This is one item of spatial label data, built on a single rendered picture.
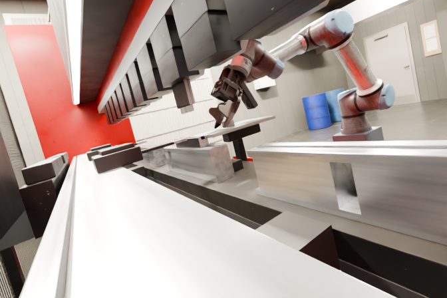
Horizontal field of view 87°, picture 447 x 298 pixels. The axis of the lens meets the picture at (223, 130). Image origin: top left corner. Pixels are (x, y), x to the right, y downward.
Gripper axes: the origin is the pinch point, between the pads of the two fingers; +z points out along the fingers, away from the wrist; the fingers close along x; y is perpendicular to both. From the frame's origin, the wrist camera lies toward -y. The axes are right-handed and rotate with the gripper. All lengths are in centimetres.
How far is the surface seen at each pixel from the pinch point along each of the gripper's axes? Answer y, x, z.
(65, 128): 62, -213, 20
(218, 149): 4.4, 13.0, 10.1
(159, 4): 33.8, 8.2, -18.7
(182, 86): 18.1, 2.4, -4.0
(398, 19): -486, -252, -577
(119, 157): 25.4, 5.6, 21.5
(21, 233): 40, -53, 64
